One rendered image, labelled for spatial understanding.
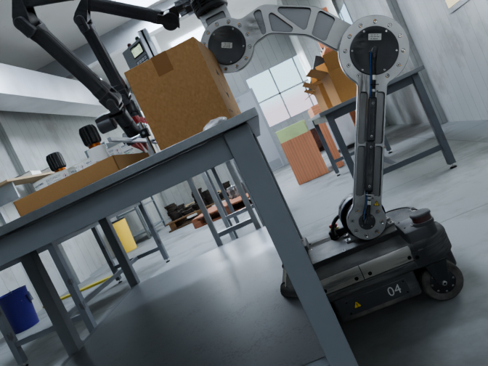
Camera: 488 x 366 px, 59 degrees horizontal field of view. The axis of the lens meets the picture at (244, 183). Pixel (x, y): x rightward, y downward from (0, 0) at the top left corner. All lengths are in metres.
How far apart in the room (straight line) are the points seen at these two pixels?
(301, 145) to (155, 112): 4.85
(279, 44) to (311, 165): 5.81
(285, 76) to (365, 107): 9.70
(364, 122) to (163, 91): 0.72
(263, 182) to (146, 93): 0.54
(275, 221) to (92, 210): 0.42
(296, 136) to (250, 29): 4.50
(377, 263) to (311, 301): 0.54
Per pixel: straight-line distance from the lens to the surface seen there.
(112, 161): 1.02
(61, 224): 1.09
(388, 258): 1.53
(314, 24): 1.66
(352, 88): 3.36
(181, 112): 1.31
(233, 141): 0.96
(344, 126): 8.07
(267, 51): 11.41
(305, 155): 6.10
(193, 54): 1.32
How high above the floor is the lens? 0.75
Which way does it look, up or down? 4 degrees down
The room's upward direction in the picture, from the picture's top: 25 degrees counter-clockwise
